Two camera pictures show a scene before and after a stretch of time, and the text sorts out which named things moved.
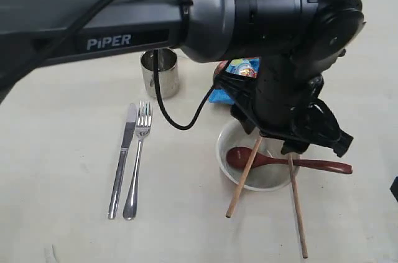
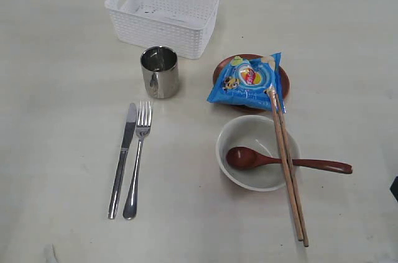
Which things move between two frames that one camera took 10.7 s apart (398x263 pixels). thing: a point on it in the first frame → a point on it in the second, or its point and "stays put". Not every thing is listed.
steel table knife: (128, 136) stays put
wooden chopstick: (255, 152) → (285, 165)
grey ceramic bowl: (263, 178) stays put
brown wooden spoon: (238, 158) stays put
